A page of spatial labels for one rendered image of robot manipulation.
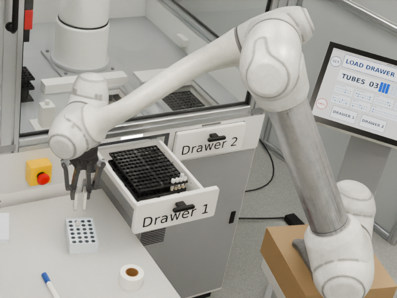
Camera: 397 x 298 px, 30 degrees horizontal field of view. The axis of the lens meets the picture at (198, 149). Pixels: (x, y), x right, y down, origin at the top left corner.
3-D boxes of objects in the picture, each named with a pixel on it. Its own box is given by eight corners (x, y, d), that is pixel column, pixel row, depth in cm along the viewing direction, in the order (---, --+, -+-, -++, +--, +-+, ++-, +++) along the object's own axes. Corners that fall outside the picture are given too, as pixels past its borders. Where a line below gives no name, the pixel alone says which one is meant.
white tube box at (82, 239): (97, 252, 223) (98, 243, 221) (69, 253, 220) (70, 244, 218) (91, 226, 233) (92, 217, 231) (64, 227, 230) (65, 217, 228)
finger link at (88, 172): (84, 155, 215) (88, 154, 216) (85, 185, 222) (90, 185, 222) (85, 162, 212) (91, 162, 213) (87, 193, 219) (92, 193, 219)
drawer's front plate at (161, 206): (214, 216, 238) (220, 188, 232) (133, 234, 224) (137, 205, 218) (211, 212, 239) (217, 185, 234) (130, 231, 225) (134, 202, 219)
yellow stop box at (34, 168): (52, 184, 235) (53, 165, 231) (30, 188, 231) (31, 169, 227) (46, 175, 238) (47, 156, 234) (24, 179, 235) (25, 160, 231)
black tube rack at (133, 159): (184, 197, 241) (188, 181, 238) (136, 207, 232) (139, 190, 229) (153, 160, 256) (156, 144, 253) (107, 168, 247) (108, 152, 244)
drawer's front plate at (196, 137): (241, 148, 276) (247, 123, 270) (173, 161, 261) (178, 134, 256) (238, 146, 277) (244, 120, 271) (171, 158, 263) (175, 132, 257)
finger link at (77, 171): (83, 162, 212) (78, 162, 212) (75, 194, 217) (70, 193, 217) (81, 155, 215) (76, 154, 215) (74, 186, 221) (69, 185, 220)
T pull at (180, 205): (195, 209, 226) (195, 205, 225) (173, 213, 222) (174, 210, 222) (189, 202, 229) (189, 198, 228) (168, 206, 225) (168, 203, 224)
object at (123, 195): (207, 210, 238) (211, 194, 235) (136, 226, 225) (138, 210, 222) (150, 144, 265) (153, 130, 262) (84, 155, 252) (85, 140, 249)
